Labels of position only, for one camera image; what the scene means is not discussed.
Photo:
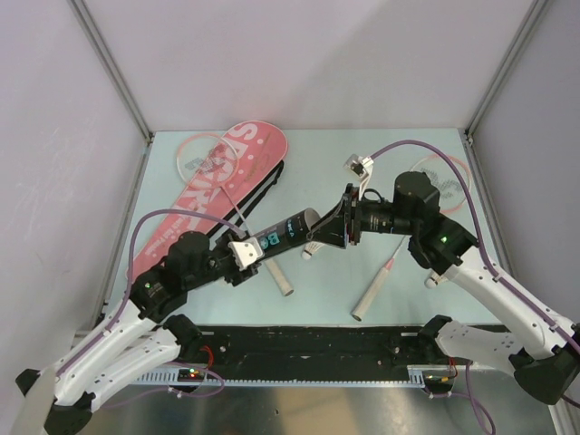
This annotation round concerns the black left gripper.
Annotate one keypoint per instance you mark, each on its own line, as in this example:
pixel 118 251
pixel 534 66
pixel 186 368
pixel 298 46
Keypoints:
pixel 235 276

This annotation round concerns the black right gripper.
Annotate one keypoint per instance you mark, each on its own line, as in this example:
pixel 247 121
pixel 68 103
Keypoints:
pixel 344 219

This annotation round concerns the white feather shuttlecock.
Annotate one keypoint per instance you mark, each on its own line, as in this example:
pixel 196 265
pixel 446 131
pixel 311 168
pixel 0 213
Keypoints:
pixel 433 280
pixel 310 249

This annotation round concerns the black shuttlecock tube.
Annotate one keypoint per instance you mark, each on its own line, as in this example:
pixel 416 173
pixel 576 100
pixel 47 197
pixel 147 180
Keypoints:
pixel 287 234

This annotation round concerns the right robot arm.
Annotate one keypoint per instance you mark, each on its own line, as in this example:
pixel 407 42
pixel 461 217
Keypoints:
pixel 540 348

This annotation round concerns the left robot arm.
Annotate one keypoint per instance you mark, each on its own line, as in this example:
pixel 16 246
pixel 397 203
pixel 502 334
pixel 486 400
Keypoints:
pixel 141 334

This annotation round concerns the pink badminton racket left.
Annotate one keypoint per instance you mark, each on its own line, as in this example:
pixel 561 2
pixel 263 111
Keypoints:
pixel 237 169

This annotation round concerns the pink racket cover bag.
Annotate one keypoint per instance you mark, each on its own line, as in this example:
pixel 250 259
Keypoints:
pixel 157 241

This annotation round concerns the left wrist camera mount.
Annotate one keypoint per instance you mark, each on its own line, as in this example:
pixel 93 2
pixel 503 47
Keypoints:
pixel 246 252

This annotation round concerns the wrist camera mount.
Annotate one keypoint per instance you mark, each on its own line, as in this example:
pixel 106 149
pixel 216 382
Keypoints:
pixel 246 252
pixel 361 167

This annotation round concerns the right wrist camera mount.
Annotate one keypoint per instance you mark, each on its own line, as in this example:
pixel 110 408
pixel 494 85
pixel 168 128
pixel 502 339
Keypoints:
pixel 361 167

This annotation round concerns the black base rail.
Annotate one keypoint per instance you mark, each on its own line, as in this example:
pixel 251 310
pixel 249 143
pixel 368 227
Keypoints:
pixel 314 354

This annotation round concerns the right aluminium frame post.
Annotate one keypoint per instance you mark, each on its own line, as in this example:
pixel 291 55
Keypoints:
pixel 518 44

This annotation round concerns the aluminium frame post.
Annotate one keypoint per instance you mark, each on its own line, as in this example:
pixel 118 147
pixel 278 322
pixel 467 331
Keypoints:
pixel 93 33
pixel 518 44

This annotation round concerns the left aluminium frame post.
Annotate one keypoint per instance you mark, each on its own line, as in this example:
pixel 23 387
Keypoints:
pixel 93 33

